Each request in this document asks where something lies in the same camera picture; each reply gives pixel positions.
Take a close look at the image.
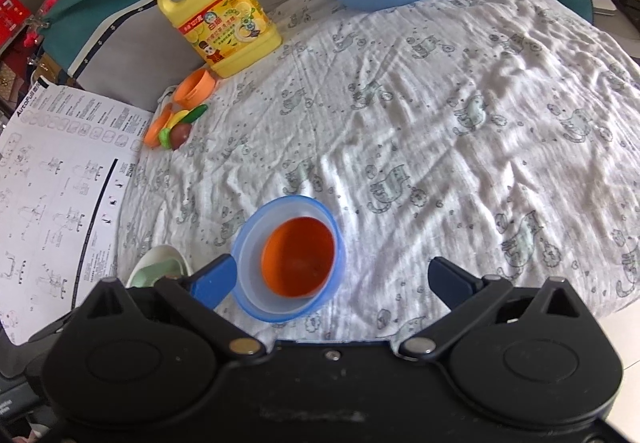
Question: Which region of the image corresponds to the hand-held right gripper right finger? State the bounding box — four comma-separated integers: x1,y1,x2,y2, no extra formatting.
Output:
399,257,589,365

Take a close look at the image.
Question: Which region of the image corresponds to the yellow detergent bottle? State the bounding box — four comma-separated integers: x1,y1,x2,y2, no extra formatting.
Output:
157,0,283,79

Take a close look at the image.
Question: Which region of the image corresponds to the purple toy onion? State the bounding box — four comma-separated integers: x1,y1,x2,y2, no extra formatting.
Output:
170,123,194,152

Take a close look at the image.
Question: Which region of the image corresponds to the white instruction sheet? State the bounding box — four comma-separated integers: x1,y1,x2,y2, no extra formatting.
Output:
0,82,154,345

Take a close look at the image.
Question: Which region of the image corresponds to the clear plastic bowl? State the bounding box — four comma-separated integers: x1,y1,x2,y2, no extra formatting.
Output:
240,204,339,315

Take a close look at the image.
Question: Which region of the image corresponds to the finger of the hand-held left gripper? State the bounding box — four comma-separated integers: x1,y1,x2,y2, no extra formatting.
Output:
29,314,76,344

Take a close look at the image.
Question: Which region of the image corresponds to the grey cushion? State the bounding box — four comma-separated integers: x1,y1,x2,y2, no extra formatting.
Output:
80,0,331,106

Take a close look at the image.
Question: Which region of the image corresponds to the blue translucent bowl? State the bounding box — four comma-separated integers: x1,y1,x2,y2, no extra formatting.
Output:
231,195,347,324

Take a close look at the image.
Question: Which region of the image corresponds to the pale green plate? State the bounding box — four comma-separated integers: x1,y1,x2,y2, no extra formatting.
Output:
125,245,194,290

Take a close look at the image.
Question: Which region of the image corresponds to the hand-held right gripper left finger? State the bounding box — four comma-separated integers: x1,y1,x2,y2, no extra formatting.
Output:
81,254,267,367

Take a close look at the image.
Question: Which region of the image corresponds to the orange plastic bowl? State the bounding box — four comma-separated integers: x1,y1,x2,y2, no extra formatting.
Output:
260,216,335,299

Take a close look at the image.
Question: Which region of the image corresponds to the orange toy plate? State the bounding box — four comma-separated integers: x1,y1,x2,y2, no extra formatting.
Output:
144,104,176,146

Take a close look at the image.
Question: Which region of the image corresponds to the orange toy pot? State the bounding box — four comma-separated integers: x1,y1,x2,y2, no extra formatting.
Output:
172,68,220,109

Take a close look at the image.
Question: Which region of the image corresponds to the red box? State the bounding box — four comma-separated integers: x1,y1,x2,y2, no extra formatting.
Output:
0,0,32,50

